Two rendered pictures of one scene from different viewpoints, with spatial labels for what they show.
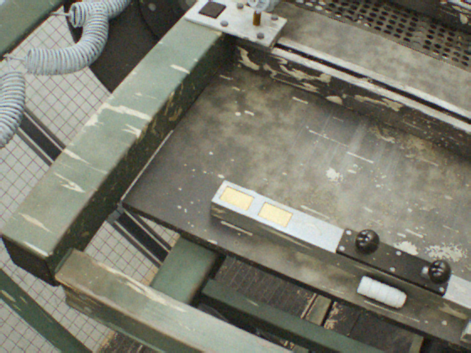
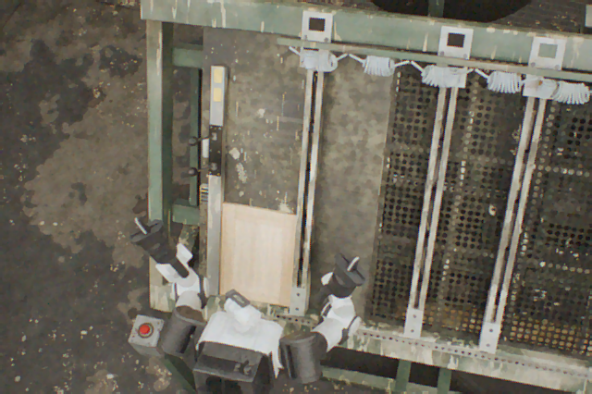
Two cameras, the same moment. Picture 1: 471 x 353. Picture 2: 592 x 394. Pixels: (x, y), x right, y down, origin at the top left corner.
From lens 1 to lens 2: 235 cm
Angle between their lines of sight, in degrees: 59
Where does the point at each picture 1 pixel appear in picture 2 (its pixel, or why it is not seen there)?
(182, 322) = (154, 76)
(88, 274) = (154, 31)
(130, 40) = not seen: outside the picture
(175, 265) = (193, 55)
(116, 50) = not seen: outside the picture
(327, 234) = (216, 119)
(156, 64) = (260, 13)
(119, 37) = not seen: outside the picture
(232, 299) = (193, 82)
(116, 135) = (207, 17)
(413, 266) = (215, 159)
